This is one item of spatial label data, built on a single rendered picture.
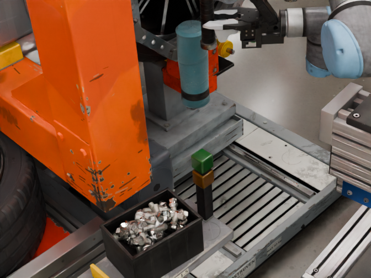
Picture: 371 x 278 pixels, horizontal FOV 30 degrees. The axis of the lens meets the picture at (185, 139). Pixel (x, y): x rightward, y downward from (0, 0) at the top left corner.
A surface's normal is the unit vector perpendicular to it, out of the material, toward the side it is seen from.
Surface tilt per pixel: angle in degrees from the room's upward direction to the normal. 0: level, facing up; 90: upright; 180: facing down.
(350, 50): 60
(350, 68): 96
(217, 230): 0
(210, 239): 0
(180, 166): 90
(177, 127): 0
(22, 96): 90
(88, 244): 90
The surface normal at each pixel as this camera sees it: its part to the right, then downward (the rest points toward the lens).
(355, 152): -0.64, 0.52
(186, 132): -0.06, -0.77
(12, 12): 0.69, 0.43
